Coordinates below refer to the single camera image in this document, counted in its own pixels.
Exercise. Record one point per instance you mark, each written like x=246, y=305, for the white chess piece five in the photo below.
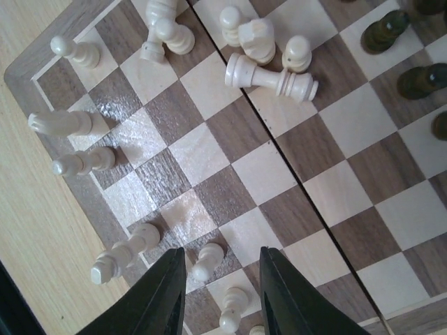
x=85, y=54

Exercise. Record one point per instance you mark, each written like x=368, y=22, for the white chess piece three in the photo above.
x=83, y=162

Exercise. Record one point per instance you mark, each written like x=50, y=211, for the white chess piece seven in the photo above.
x=209, y=258

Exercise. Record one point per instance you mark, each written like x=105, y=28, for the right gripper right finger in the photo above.
x=292, y=305

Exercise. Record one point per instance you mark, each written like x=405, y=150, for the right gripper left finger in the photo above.
x=154, y=305

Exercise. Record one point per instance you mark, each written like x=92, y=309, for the white chess piece two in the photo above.
x=111, y=264

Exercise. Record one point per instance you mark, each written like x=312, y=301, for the left white pieces pile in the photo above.
x=245, y=70

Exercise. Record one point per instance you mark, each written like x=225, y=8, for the white chess piece six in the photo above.
x=235, y=303

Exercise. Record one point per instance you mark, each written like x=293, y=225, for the white chess piece four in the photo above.
x=257, y=330

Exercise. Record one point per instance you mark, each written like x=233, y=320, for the wooden chess board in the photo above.
x=356, y=204

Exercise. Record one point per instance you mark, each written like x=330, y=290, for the dark chess pieces row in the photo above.
x=411, y=41

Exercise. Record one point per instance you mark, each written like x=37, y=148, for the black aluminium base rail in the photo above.
x=16, y=316

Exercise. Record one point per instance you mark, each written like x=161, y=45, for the white chess piece one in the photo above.
x=63, y=123

